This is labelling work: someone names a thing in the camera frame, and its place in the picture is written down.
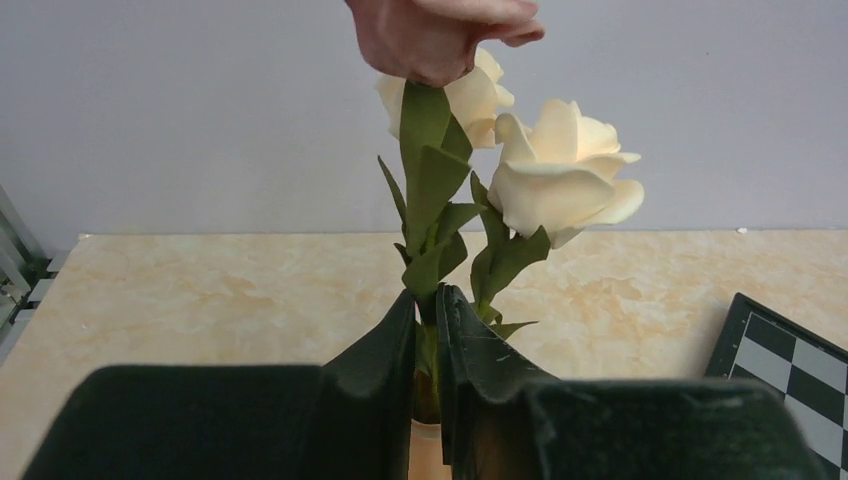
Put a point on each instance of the aluminium frame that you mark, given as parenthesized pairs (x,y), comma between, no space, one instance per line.
(27,273)

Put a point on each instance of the cream rose stem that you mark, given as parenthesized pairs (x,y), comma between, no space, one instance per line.
(474,99)
(553,180)

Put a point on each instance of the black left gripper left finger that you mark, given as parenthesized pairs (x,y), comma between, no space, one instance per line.
(347,419)

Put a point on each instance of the black white chessboard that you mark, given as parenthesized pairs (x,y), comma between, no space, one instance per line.
(808,372)

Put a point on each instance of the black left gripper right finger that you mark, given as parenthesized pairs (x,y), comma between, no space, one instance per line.
(503,417)

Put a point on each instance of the peach ribbed vase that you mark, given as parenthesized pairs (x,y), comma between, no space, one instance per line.
(426,453)

